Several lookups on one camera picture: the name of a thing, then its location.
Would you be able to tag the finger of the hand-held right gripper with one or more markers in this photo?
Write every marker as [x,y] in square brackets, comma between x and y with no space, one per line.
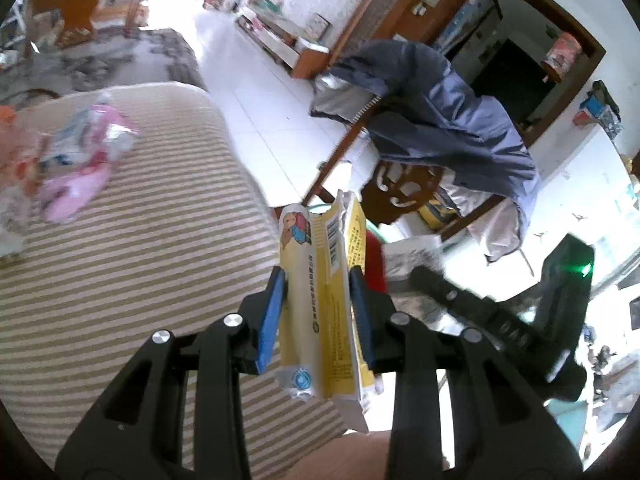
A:
[450,295]

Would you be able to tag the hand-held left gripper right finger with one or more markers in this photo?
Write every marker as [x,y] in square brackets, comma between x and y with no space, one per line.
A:
[362,330]

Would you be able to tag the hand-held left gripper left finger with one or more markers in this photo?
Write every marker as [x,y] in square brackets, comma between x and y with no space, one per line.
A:
[270,320]

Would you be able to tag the yellow drink carton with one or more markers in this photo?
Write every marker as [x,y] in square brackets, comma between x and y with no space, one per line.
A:
[320,310]

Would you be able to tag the orange plastic bag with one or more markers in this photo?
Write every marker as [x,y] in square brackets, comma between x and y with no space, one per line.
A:
[6,112]

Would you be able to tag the yellow bag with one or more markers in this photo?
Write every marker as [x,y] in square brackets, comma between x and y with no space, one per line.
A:
[434,215]

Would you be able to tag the carved wooden chair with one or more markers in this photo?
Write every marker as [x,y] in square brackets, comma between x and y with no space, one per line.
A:
[400,190]

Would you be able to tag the yellow white striped mat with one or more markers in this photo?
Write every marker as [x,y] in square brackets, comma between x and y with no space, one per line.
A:
[150,260]

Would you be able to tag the wooden chair with dark jacket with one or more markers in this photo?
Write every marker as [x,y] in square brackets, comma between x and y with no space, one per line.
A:
[450,125]

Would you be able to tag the pink snack wrapper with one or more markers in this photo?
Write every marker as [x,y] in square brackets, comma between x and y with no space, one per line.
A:
[75,195]

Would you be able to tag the red lantern decoration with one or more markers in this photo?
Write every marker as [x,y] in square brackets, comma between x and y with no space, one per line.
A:
[562,55]

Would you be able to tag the wooden television cabinet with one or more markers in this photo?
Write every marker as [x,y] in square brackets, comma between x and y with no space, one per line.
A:
[310,60]

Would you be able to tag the heart printed plastic bag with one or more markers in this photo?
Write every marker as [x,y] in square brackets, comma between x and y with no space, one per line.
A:
[20,175]

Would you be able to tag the grey patterned tablecloth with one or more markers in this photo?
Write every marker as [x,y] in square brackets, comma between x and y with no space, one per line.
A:
[125,60]

